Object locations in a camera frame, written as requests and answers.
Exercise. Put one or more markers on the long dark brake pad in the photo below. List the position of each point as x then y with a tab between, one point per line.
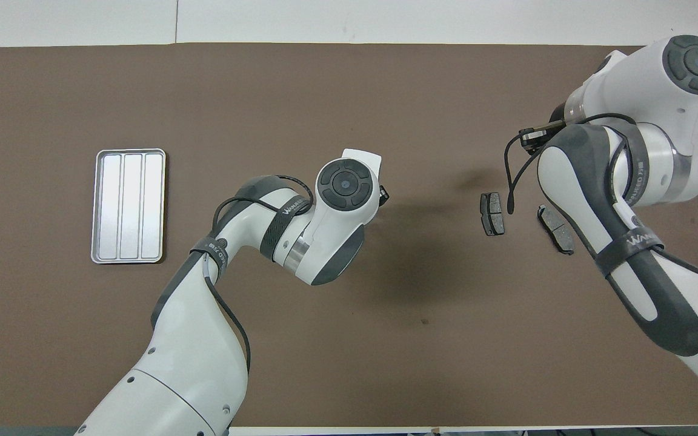
552	225

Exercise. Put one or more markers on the silver metal tray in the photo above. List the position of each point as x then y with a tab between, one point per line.
128	206

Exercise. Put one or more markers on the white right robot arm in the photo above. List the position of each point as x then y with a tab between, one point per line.
640	79

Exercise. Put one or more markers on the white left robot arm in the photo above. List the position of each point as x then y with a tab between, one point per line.
197	351

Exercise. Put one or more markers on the short dark brake pad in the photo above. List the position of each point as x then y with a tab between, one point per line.
492	214

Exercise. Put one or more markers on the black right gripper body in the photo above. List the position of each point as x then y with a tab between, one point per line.
558	115

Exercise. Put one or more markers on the brown table mat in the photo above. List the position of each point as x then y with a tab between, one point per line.
446	91

